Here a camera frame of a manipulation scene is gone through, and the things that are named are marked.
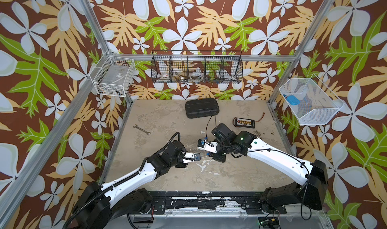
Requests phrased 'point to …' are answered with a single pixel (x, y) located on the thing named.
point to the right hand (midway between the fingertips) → (208, 151)
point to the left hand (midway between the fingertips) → (188, 148)
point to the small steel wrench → (148, 133)
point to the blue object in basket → (293, 100)
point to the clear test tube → (204, 157)
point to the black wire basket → (208, 67)
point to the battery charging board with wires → (246, 123)
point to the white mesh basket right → (311, 102)
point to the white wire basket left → (113, 75)
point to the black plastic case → (201, 108)
